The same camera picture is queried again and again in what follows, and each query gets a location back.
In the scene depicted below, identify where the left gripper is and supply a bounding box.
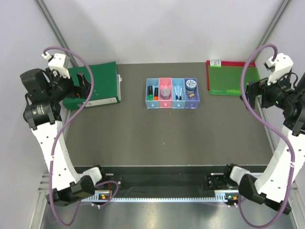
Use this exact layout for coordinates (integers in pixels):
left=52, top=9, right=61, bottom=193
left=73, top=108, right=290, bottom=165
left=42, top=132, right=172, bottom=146
left=45, top=67, right=92, bottom=102

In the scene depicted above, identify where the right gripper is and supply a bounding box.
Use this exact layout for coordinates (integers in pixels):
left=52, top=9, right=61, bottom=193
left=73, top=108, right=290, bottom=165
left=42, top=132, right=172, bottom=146
left=240, top=68, right=300, bottom=109

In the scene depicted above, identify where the green transparent folder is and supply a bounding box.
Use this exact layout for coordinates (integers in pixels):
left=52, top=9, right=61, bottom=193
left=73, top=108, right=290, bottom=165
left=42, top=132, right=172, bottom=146
left=208, top=65, right=262, bottom=96

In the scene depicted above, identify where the blue lidded round jar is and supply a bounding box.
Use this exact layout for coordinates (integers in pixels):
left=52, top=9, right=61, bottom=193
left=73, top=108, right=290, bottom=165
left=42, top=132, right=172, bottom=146
left=185, top=79, right=197, bottom=96

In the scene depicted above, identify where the green capped black highlighter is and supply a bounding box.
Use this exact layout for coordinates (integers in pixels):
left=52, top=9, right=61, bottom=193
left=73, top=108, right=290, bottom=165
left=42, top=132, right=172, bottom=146
left=148, top=85, right=153, bottom=101

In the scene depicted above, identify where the light blue end drawer bin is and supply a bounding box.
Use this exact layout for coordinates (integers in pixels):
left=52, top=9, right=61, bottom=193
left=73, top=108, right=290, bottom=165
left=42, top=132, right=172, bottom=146
left=145, top=78, right=160, bottom=109

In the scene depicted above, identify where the orange capped black highlighter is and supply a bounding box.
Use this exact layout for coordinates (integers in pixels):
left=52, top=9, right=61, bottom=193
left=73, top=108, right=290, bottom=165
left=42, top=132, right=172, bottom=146
left=153, top=87, right=159, bottom=101

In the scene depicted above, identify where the black capped whiteboard marker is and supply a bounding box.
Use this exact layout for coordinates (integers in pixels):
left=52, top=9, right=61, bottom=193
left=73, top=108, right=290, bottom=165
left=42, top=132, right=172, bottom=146
left=179, top=87, right=183, bottom=101

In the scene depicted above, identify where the blue capped whiteboard marker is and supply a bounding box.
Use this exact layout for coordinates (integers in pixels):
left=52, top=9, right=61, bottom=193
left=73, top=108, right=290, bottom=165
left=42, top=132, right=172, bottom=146
left=174, top=86, right=179, bottom=101

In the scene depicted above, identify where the pink drawer bin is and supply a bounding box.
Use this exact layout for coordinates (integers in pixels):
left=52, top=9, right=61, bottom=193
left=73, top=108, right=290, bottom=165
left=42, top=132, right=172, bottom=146
left=159, top=78, right=173, bottom=108

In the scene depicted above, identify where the clear jar of paper clips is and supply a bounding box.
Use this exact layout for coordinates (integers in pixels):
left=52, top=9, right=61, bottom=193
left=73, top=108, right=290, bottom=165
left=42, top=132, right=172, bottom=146
left=160, top=87, right=172, bottom=100

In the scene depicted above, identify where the purple drawer bin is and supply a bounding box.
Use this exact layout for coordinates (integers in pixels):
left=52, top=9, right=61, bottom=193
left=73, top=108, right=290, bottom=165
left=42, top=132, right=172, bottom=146
left=184, top=78, right=200, bottom=109

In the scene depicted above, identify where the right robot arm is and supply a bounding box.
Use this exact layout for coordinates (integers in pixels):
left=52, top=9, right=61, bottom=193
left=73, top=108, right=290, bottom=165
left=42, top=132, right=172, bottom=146
left=222, top=72, right=305, bottom=215

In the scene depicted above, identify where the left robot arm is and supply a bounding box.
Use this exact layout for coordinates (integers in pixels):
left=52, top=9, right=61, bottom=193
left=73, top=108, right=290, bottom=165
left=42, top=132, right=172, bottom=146
left=20, top=68, right=108, bottom=206

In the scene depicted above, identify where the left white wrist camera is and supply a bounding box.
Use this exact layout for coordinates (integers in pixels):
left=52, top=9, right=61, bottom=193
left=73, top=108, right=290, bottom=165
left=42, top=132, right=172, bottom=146
left=42, top=52, right=70, bottom=79

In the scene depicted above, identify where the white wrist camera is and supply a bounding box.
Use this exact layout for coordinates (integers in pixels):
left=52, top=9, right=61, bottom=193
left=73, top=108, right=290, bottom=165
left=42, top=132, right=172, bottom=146
left=42, top=52, right=70, bottom=79
left=264, top=53, right=294, bottom=86

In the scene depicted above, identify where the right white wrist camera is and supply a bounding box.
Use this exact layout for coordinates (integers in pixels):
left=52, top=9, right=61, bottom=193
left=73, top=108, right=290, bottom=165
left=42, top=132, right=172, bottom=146
left=264, top=53, right=294, bottom=86

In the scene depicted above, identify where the green ring binder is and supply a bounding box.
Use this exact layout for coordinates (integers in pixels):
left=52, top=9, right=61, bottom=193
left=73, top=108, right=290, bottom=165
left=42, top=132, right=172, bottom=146
left=63, top=62, right=122, bottom=111

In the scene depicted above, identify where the slotted cable duct rail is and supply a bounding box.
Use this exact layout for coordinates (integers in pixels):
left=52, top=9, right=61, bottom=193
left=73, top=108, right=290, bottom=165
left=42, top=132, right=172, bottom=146
left=81, top=188, right=241, bottom=203

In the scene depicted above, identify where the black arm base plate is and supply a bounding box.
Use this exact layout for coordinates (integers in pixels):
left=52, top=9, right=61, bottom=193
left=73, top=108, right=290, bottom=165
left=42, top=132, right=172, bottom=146
left=101, top=166, right=238, bottom=198

